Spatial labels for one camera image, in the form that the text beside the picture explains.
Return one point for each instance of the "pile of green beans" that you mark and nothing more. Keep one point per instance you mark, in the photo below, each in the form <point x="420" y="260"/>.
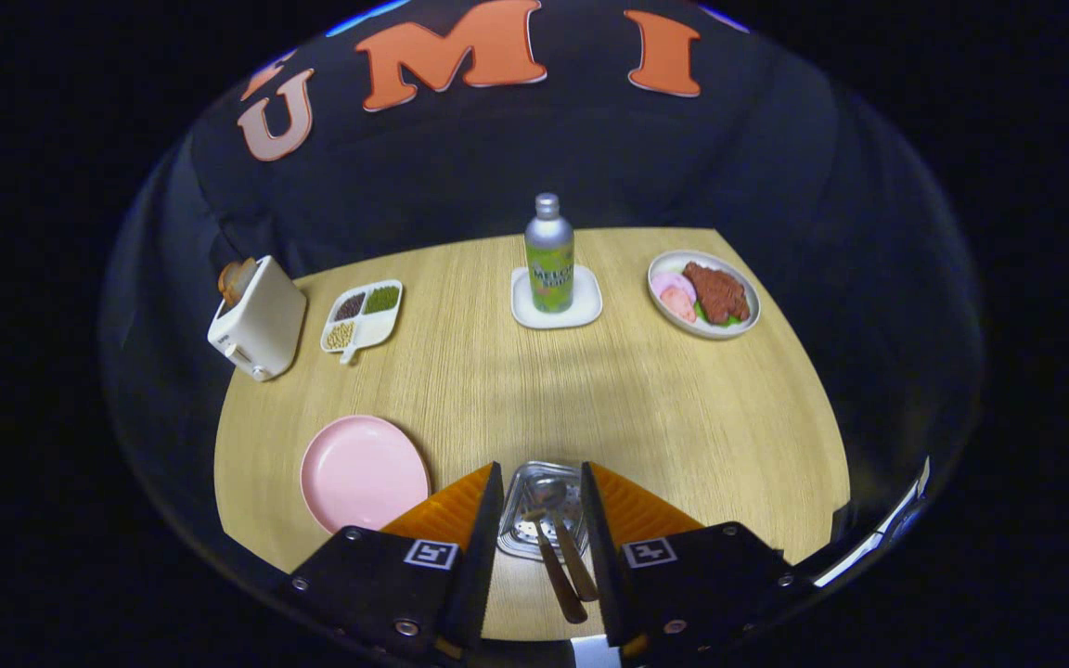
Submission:
<point x="382" y="299"/>

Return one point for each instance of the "white toaster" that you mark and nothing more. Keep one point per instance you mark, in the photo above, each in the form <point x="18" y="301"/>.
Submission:
<point x="265" y="320"/>

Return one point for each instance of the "green lettuce leaf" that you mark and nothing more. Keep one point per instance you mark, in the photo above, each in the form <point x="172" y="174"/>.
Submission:
<point x="709" y="318"/>

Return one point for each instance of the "green soda bottle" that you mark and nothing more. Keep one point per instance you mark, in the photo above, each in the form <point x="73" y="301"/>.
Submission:
<point x="550" y="269"/>

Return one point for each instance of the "brown toast slice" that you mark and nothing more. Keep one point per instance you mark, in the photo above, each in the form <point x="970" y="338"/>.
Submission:
<point x="236" y="281"/>

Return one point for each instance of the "pink round plate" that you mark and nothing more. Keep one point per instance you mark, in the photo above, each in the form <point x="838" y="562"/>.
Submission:
<point x="363" y="473"/>

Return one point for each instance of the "white oval food plate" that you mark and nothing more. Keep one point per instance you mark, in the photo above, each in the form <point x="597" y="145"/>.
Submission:
<point x="669" y="262"/>

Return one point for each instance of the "white divided tray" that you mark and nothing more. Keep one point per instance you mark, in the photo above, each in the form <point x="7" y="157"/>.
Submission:
<point x="379" y="329"/>

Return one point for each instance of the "pile of yellow soybeans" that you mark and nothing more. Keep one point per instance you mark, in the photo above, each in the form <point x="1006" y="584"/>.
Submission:
<point x="340" y="335"/>

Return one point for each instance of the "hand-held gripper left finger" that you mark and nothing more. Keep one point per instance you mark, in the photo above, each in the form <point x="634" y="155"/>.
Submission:
<point x="483" y="557"/>

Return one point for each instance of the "pink ham slices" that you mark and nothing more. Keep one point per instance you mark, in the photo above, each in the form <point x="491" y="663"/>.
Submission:
<point x="674" y="295"/>

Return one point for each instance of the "brown meat piece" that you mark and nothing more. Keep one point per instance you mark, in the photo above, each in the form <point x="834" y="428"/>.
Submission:
<point x="718" y="292"/>

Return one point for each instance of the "white square coaster dish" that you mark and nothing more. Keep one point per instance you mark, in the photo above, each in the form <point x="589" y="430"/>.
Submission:
<point x="590" y="312"/>

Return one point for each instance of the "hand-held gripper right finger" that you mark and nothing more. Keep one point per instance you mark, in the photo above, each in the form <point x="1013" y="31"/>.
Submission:
<point x="599" y="557"/>

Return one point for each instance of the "pile of dark beans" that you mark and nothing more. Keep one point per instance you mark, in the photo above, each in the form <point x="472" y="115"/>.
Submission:
<point x="350" y="306"/>

